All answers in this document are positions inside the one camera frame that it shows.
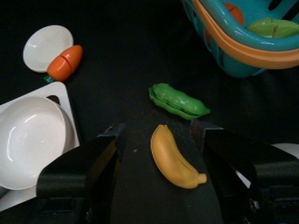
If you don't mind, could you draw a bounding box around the yellow toy banana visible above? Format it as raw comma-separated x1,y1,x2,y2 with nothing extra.
149,123,209,190

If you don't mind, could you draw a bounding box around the green toy pea pod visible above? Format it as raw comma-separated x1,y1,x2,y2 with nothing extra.
146,82,210,121

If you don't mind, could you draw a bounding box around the orange toy fruit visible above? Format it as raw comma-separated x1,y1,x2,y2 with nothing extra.
222,2,245,27

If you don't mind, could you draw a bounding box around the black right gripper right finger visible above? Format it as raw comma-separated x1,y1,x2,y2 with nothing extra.
189,119,299,224

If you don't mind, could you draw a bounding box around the orange basket handle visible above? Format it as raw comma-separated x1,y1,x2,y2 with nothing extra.
190,0,299,70

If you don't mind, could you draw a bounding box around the orange toy carrot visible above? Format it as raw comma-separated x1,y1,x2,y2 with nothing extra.
41,45,84,84

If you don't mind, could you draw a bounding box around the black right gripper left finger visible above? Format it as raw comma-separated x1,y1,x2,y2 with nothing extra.
34,122,126,224

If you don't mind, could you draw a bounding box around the light green toy vegetable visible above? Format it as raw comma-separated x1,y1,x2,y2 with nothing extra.
246,17,299,39

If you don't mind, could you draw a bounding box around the white bowl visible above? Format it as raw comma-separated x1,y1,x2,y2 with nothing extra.
0,95,68,191

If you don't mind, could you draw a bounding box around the small white plate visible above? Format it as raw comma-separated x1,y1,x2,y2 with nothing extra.
22,24,74,74

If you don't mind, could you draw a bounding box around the teal toy basket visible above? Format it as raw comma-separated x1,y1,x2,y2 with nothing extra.
181,0,299,79

